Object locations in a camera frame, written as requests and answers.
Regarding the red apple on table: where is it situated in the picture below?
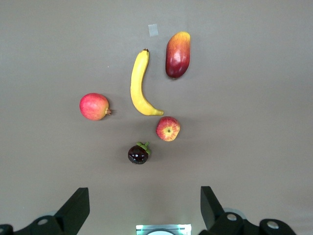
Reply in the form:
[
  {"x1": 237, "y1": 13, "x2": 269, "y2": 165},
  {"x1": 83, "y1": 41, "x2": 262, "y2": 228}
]
[{"x1": 79, "y1": 92, "x2": 113, "y2": 121}]

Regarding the small red yellow apple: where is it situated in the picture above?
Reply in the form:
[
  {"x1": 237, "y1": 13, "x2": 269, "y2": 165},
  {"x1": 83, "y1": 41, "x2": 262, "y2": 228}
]
[{"x1": 155, "y1": 116, "x2": 181, "y2": 142}]

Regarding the yellow banana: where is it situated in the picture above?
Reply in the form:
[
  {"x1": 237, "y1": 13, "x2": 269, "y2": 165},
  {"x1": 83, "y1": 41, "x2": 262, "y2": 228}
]
[{"x1": 130, "y1": 48, "x2": 165, "y2": 117}]

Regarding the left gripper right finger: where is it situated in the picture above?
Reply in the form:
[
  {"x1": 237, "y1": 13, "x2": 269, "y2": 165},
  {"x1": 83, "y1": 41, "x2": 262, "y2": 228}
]
[{"x1": 199, "y1": 186, "x2": 297, "y2": 235}]

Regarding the dark purple mangosteen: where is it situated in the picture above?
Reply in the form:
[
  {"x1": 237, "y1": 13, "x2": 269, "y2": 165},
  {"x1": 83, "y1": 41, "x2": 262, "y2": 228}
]
[{"x1": 127, "y1": 141, "x2": 152, "y2": 165}]

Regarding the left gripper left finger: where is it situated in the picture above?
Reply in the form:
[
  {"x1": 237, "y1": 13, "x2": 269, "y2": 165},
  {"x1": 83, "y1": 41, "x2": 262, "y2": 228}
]
[{"x1": 0, "y1": 187, "x2": 90, "y2": 235}]

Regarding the small clear tape piece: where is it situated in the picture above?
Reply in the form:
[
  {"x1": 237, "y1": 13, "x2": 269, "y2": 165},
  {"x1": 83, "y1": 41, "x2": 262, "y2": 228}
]
[{"x1": 148, "y1": 23, "x2": 159, "y2": 38}]

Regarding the red yellow mango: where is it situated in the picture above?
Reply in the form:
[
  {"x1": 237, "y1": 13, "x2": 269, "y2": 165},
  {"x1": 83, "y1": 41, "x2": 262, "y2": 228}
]
[{"x1": 165, "y1": 31, "x2": 191, "y2": 79}]

